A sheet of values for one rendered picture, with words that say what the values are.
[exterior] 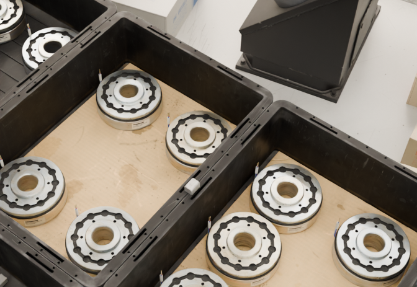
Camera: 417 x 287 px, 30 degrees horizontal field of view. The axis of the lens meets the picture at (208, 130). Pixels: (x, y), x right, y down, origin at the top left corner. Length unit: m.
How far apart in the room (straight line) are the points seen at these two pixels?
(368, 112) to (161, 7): 0.43
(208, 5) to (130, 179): 0.55
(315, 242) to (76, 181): 0.36
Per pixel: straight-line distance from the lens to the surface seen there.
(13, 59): 1.35
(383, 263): 1.09
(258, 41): 1.42
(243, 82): 1.15
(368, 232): 1.10
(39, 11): 1.42
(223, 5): 1.61
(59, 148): 1.21
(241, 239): 1.09
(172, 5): 1.47
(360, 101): 1.46
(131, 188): 1.16
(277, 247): 1.07
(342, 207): 1.16
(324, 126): 1.12
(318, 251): 1.11
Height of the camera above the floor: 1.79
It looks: 52 degrees down
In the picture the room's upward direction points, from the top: 2 degrees clockwise
